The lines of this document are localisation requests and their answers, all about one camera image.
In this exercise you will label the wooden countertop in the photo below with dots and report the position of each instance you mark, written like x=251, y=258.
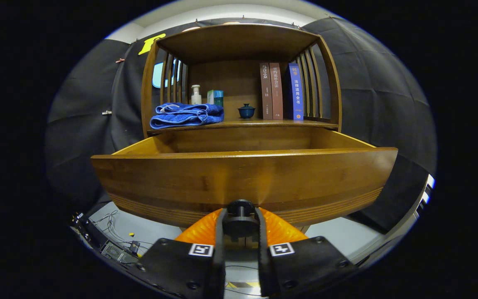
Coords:
x=264, y=124

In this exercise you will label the white pump bottle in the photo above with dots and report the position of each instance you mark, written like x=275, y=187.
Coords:
x=196, y=98

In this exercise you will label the dark brown book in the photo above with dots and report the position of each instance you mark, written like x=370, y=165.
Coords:
x=266, y=95

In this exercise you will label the blue book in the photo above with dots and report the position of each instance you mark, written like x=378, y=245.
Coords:
x=296, y=95

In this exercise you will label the white flat object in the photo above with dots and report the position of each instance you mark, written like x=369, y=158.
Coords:
x=426, y=191

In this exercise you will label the blue folded towel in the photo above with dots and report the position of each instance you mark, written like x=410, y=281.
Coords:
x=181, y=118

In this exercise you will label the blue lidded teacup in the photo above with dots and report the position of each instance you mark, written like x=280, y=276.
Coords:
x=246, y=112

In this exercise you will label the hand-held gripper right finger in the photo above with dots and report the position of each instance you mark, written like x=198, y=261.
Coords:
x=263, y=270

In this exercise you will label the white tube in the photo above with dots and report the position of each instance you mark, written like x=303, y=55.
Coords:
x=210, y=97

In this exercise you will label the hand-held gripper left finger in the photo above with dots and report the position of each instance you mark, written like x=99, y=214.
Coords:
x=220, y=270

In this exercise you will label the reddish brown book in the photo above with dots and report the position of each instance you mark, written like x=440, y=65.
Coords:
x=277, y=95

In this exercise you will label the wooden cabinet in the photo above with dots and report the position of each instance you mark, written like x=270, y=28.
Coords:
x=230, y=79

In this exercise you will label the teal capped bottle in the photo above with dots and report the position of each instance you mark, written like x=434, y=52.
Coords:
x=219, y=99

